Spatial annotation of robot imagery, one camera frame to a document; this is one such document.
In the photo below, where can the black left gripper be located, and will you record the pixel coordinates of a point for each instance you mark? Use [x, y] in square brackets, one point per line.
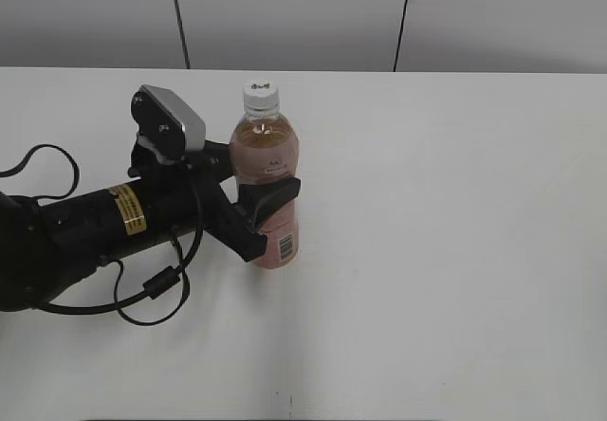
[181, 198]

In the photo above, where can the white bottle cap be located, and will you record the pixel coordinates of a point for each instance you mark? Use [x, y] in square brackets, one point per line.
[261, 96]

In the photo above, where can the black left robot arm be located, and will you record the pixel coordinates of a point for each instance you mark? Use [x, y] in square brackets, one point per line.
[49, 243]

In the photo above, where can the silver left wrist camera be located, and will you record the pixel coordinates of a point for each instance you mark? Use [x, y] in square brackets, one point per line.
[167, 126]

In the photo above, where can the pink label tea bottle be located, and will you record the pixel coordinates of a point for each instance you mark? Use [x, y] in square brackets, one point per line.
[264, 148]

